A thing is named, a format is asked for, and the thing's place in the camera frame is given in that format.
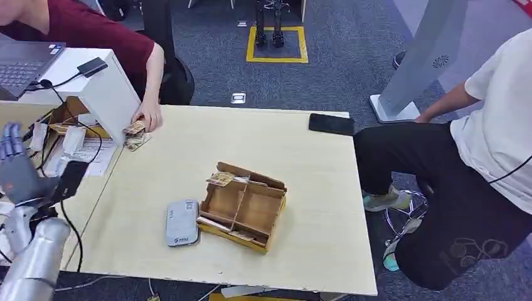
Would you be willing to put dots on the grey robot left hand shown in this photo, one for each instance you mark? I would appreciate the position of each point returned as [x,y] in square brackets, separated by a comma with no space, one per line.
[18,176]

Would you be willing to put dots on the grey card reader device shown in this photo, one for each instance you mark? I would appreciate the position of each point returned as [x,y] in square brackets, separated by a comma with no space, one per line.
[182,223]

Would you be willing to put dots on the wooden card box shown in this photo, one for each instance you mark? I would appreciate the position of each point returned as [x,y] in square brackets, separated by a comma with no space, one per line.
[245,207]

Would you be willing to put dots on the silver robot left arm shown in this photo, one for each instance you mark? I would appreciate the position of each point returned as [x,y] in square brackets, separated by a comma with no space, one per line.
[37,253]

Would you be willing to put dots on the white paper tag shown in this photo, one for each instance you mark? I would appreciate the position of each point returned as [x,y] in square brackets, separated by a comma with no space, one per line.
[38,136]
[74,139]

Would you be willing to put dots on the brown cardboard box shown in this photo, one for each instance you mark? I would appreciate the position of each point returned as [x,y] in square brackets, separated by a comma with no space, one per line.
[66,114]

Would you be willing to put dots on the printed paper sheet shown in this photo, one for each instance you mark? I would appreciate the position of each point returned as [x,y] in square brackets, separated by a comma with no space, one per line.
[97,156]

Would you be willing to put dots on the dark grey laptop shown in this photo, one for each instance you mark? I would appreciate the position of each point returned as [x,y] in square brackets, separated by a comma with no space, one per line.
[21,66]

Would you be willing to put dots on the white desk stand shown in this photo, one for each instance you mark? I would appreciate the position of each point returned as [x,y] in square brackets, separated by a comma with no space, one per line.
[108,97]

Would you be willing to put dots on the stack of patterned cards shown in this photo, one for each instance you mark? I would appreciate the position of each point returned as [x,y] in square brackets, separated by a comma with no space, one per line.
[137,139]

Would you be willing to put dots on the black power adapter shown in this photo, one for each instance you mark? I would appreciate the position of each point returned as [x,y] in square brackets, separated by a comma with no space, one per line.
[92,66]

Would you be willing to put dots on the person's hand at cards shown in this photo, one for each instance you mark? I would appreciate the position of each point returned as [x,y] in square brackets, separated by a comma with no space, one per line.
[148,116]

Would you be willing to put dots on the person in red shirt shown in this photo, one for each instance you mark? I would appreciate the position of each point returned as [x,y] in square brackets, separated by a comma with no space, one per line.
[83,29]

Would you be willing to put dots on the patterned card in box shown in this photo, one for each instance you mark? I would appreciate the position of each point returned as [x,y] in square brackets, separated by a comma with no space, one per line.
[221,178]

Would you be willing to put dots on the metal floor socket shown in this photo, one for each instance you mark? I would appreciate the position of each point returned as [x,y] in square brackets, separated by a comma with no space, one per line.
[238,98]

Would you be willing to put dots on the yellow floor tape square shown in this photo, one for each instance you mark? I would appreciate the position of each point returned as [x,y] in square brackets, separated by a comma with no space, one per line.
[249,50]

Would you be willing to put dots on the black robot legs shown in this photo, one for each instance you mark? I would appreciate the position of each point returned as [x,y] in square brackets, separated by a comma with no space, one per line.
[268,25]

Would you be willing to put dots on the black smartphone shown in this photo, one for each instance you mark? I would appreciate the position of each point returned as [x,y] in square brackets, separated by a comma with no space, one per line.
[331,124]

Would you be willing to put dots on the grey green shoe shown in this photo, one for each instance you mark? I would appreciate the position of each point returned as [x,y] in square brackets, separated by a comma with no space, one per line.
[386,200]

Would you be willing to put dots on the white teal shoe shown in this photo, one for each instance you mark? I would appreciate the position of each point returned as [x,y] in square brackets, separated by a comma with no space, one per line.
[390,257]

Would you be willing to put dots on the chrome stool base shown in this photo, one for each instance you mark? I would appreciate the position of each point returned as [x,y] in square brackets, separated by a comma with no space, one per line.
[415,207]

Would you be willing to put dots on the white kiosk stand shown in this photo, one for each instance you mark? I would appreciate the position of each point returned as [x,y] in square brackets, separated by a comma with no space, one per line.
[420,62]

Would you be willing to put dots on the person in white shirt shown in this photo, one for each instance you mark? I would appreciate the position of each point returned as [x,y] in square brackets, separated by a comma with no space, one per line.
[449,174]

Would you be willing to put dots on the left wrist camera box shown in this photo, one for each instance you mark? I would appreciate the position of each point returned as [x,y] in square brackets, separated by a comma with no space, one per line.
[70,180]

